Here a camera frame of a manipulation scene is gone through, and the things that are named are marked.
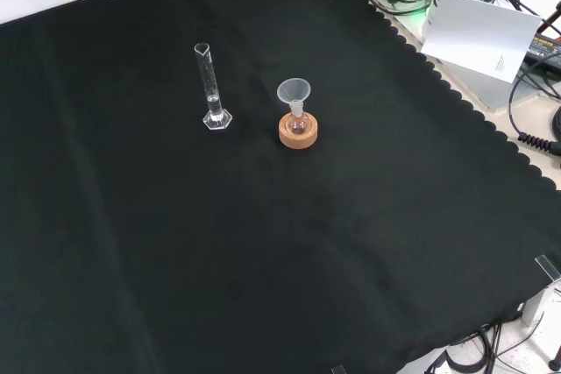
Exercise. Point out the clear tape piece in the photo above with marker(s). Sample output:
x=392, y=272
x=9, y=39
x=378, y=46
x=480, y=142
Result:
x=339, y=370

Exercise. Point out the round-bottom glass flask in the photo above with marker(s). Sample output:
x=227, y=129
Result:
x=298, y=123

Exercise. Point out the clear plastic funnel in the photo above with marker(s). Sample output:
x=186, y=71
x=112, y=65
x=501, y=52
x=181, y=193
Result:
x=293, y=88

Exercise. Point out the black bench cloth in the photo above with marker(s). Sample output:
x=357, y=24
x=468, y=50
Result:
x=263, y=225

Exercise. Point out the black power adapter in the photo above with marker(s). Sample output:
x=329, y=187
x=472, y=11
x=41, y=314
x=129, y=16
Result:
x=545, y=49

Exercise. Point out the clear glass graduated cylinder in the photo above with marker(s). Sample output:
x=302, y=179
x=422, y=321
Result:
x=213, y=107

